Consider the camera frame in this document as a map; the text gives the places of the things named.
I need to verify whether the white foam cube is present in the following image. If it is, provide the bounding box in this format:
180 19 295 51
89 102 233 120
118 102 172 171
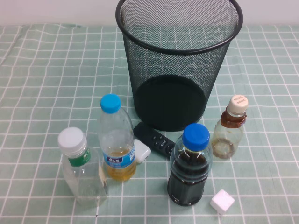
209 189 235 215

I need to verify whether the clear bottle with green label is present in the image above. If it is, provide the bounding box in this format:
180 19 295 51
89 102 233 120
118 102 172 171
57 126 108 207

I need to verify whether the white earbuds case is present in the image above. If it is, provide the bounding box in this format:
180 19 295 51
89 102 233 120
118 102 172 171
133 139 152 164

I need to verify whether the small beige-capped coffee bottle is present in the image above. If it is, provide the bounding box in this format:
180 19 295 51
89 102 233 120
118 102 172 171
212 94 249 160

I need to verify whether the black mesh wastebasket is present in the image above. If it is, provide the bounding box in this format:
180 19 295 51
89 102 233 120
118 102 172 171
115 0 244 132

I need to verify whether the light-blue-capped bottle with yellow liquid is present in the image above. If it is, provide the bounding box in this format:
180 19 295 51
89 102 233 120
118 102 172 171
97 93 137 182

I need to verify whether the blue-capped bottle with dark liquid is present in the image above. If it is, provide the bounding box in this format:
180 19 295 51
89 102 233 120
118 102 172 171
167 123 214 207

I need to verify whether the black remote control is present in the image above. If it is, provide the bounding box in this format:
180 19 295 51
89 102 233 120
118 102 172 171
133 121 176 161

